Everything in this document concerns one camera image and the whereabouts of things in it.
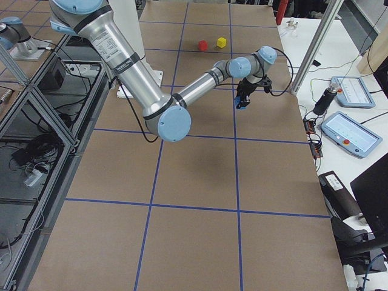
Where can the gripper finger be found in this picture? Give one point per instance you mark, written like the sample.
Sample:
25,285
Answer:
245,101
238,102

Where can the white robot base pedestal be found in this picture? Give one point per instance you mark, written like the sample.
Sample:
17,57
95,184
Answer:
126,18

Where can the black cylinder device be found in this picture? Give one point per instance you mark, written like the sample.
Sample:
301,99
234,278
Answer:
325,100

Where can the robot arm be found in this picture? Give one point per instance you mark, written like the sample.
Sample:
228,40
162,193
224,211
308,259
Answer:
166,116

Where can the aluminium frame post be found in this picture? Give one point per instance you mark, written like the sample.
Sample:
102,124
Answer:
318,38

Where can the blue tape grid lines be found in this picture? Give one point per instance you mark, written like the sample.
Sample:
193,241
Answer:
236,205

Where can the aluminium frame rack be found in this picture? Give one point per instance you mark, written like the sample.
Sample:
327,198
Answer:
50,100

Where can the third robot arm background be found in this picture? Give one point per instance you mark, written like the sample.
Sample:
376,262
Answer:
13,32

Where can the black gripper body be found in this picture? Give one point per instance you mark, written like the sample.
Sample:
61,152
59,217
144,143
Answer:
246,88

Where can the near teach pendant tablet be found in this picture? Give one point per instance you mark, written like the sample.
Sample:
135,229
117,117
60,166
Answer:
350,135

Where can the blue cube block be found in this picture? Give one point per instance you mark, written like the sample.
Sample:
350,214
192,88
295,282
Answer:
243,108

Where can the black monitor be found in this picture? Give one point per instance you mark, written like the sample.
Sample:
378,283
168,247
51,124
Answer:
370,190

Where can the yellow cube block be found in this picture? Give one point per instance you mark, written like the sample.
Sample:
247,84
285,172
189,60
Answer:
221,42

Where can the orange circuit board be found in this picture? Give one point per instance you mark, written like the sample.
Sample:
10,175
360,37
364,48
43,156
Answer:
314,139

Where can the teach pendant tablet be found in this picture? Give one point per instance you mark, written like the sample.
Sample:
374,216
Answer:
350,135
352,92

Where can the far teach pendant tablet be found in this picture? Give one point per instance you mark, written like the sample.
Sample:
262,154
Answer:
352,92

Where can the black box device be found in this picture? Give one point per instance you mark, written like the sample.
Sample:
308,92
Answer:
339,198

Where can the red cube block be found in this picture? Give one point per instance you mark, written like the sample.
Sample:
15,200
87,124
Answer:
202,45

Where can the red fire extinguisher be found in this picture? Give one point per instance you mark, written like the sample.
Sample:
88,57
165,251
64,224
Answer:
282,7

